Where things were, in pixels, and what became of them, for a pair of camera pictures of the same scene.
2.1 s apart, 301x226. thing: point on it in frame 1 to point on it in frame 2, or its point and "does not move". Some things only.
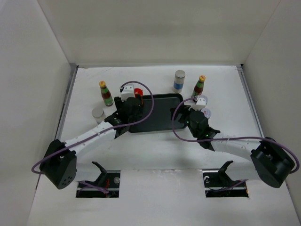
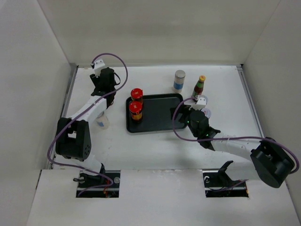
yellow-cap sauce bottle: x=199 y=86 does not move
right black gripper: x=181 y=110 does not move
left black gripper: x=119 y=103 to x=96 y=80
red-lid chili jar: x=138 y=91 does not move
